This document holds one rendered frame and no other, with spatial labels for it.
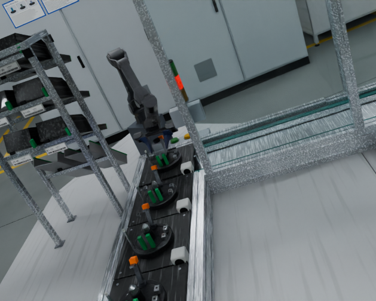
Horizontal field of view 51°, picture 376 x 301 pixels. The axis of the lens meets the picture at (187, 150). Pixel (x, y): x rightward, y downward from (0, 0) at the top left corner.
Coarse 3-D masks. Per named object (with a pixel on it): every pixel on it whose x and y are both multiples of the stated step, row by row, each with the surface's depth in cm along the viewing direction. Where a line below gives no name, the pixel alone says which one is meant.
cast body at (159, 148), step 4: (156, 140) 165; (160, 140) 166; (152, 144) 166; (156, 144) 164; (160, 144) 164; (164, 144) 169; (156, 148) 165; (160, 148) 165; (164, 148) 166; (156, 152) 165; (160, 152) 165; (164, 152) 165; (160, 156) 164
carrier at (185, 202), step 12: (168, 180) 159; (180, 180) 155; (192, 180) 154; (144, 192) 157; (156, 192) 142; (168, 192) 144; (180, 192) 148; (156, 204) 143; (168, 204) 143; (180, 204) 137; (132, 216) 146; (144, 216) 143; (156, 216) 140
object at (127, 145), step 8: (184, 128) 225; (128, 136) 247; (176, 136) 220; (120, 144) 241; (128, 144) 236; (128, 152) 226; (136, 152) 221; (128, 160) 217; (136, 160) 213; (104, 168) 219; (112, 168) 215; (128, 168) 208; (88, 176) 218; (72, 184) 217; (80, 184) 213
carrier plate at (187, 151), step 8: (192, 144) 178; (184, 152) 174; (192, 152) 171; (184, 160) 168; (192, 160) 166; (144, 168) 175; (176, 168) 164; (144, 176) 169; (152, 176) 166; (160, 176) 164; (168, 176) 161; (176, 176) 160; (144, 184) 163
